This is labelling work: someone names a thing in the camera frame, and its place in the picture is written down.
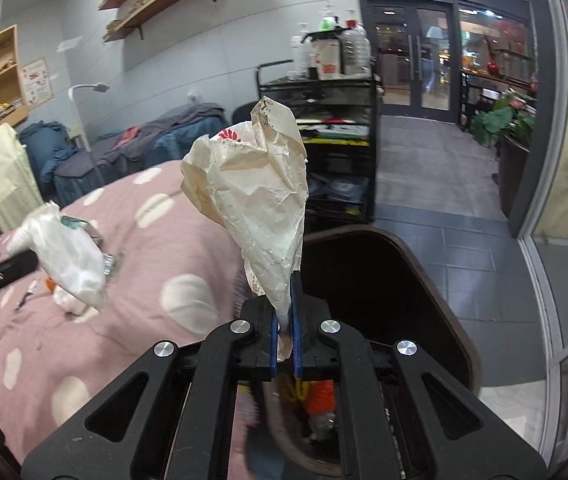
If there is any white plastic bag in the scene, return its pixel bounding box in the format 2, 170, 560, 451
6, 201, 112, 313

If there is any blue cloth pile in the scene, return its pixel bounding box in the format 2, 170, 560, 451
18, 120, 80, 186

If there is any green packet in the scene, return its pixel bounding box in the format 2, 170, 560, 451
60, 214, 91, 232

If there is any red vase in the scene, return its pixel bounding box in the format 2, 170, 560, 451
484, 35, 502, 76

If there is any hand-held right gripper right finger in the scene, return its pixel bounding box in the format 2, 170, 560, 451
290, 272, 548, 480

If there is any potted green plant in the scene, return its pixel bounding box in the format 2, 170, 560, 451
471, 91, 537, 221

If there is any cream towel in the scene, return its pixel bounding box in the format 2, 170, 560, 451
0, 123, 45, 233

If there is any dark display table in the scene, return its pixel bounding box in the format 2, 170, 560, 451
461, 50, 539, 131

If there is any clear ribbed plastic bottle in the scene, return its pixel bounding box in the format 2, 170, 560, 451
341, 25, 372, 78

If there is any red cloth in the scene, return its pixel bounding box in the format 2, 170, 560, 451
114, 127, 142, 148

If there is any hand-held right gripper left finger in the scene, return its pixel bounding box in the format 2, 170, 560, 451
21, 297, 282, 480

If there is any black mesh cart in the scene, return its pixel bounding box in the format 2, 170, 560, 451
256, 57, 379, 226

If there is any grey massage bed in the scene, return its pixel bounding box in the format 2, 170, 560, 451
54, 102, 229, 206

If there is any black round stool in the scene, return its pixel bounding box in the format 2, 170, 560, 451
231, 105, 265, 123

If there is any white floor lamp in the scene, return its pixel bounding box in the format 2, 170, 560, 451
68, 83, 111, 191

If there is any glass double door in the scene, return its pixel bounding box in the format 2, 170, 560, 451
366, 5, 457, 111

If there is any cream paper bag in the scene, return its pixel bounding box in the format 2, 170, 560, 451
180, 96, 309, 363

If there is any black trash bin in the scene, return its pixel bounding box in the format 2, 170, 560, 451
259, 225, 482, 480

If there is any wall poster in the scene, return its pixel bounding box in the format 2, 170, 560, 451
18, 57, 54, 107

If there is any red and white paper cup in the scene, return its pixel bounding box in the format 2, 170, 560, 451
312, 40, 342, 81

